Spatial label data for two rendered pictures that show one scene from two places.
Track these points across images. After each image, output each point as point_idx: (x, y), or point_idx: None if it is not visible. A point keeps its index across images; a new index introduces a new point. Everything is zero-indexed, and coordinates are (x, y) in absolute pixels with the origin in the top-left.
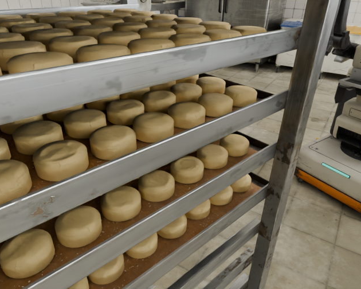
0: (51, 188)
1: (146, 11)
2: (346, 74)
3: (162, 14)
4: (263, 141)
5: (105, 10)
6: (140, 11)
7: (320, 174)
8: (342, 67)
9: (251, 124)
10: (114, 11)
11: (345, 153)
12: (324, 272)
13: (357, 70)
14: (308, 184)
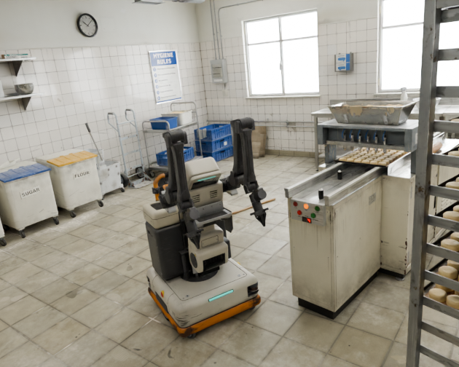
0: None
1: (454, 207)
2: None
3: None
4: (97, 353)
5: None
6: (457, 209)
7: (211, 311)
8: None
9: (40, 357)
10: None
11: (200, 280)
12: (314, 351)
13: (196, 209)
14: (198, 332)
